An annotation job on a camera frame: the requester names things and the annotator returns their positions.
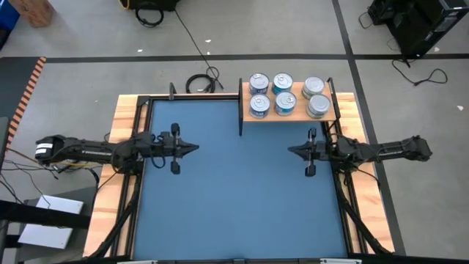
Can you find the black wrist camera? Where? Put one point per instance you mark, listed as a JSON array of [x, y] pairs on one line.
[[321, 150], [165, 142]]

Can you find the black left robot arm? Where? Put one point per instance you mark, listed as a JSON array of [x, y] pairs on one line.
[[91, 150]]

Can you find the black mat orange striped edge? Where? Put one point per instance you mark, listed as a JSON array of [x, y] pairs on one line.
[[14, 80]]

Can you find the black computer tower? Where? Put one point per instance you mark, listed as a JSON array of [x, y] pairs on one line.
[[428, 22]]

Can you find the blue plastic bin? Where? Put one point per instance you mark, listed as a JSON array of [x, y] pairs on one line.
[[7, 14]]

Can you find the black clamp post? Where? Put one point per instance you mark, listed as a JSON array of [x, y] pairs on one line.
[[171, 91]]

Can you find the wooden shelf black frame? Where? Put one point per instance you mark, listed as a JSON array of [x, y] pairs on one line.
[[300, 116]]

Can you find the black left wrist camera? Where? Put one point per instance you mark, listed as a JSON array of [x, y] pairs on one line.
[[165, 142]]

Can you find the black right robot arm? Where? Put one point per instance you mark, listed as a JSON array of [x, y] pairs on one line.
[[384, 150]]

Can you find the black rig frame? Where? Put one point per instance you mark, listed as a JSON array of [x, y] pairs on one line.
[[198, 97]]

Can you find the black equipment box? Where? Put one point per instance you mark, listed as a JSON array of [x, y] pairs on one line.
[[154, 3]]

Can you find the green Bumble Bee tuna can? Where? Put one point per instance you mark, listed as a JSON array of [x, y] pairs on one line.
[[318, 104], [314, 86]]

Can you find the dark blue tuna can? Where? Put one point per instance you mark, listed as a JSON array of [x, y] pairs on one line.
[[258, 94], [258, 82]]

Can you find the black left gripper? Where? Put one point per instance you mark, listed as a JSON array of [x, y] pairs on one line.
[[176, 146]]

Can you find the white flat board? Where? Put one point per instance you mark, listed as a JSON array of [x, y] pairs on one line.
[[47, 234]]

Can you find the brown cardboard box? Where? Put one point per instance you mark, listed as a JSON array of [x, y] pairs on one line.
[[34, 12]]

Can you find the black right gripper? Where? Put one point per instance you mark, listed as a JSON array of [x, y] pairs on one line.
[[311, 150]]

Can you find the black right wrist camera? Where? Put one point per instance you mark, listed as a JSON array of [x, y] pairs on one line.
[[321, 150]]

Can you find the white metal bracket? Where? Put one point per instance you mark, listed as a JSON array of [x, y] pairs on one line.
[[141, 262], [340, 261]]

